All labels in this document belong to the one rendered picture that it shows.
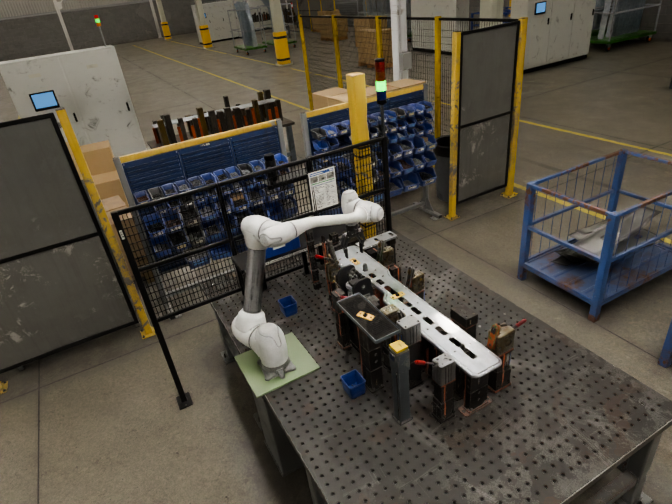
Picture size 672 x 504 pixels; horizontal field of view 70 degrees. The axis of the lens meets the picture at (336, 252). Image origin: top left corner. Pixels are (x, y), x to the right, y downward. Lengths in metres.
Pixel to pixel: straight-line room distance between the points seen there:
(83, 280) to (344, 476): 2.79
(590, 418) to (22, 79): 8.18
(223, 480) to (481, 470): 1.64
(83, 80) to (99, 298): 4.94
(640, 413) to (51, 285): 3.95
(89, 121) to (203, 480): 6.61
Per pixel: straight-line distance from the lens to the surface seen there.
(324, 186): 3.38
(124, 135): 8.90
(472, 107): 5.49
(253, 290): 2.69
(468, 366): 2.30
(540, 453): 2.42
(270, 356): 2.66
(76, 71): 8.71
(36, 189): 4.03
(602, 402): 2.70
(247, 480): 3.26
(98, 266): 4.28
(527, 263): 4.58
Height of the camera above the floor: 2.58
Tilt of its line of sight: 30 degrees down
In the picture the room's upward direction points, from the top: 7 degrees counter-clockwise
